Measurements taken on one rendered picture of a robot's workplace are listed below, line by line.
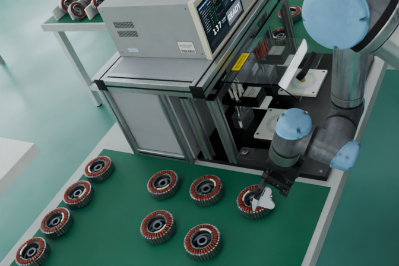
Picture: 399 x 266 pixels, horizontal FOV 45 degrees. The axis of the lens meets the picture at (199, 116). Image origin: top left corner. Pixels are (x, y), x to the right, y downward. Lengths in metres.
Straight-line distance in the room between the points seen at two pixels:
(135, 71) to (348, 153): 0.81
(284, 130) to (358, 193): 1.43
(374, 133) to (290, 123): 1.70
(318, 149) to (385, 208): 1.34
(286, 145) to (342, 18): 0.40
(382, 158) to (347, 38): 1.83
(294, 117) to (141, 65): 0.72
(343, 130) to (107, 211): 0.93
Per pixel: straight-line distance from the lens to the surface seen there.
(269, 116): 1.79
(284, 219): 1.50
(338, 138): 1.14
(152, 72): 1.61
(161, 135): 1.75
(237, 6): 1.69
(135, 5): 1.59
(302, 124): 1.11
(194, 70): 1.53
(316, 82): 1.89
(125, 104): 1.73
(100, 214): 1.76
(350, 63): 1.10
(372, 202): 2.46
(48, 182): 3.34
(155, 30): 1.60
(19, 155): 1.39
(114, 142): 2.03
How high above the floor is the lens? 1.92
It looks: 37 degrees down
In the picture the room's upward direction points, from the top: 22 degrees counter-clockwise
